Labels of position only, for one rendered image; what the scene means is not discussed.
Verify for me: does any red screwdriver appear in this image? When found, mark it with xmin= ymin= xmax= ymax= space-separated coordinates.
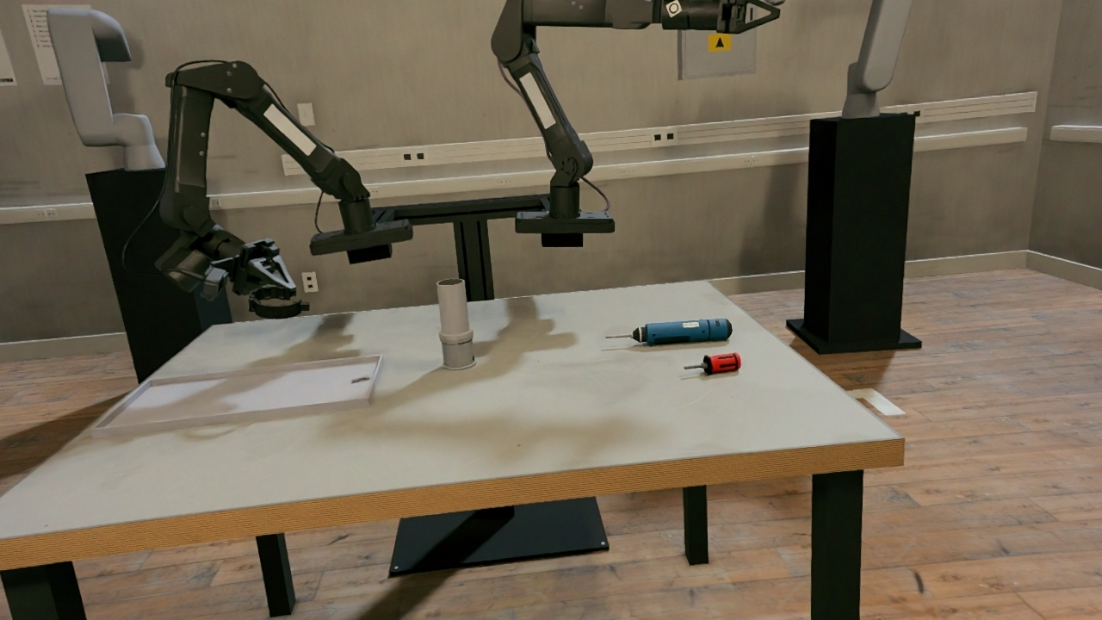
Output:
xmin=684 ymin=353 xmax=741 ymax=376

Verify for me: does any white hollow tube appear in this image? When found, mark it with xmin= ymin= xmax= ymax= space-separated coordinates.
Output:
xmin=436 ymin=279 xmax=474 ymax=340

